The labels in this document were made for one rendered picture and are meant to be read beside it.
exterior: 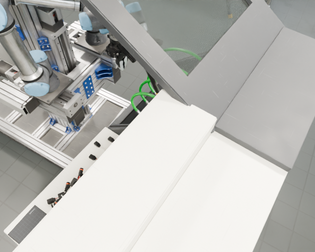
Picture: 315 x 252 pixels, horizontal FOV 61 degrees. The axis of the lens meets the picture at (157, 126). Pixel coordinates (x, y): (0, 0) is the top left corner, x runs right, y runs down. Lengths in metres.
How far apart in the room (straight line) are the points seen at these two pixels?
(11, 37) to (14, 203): 1.62
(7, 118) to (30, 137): 0.31
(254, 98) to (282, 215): 1.68
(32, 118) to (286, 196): 2.40
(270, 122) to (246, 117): 0.09
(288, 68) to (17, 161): 2.33
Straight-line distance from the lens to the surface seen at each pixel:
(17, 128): 2.68
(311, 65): 1.32
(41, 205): 1.43
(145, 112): 0.89
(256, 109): 1.04
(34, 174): 2.66
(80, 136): 2.47
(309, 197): 2.80
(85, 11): 1.32
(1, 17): 1.24
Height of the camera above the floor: 2.27
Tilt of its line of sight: 56 degrees down
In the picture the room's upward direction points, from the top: 4 degrees clockwise
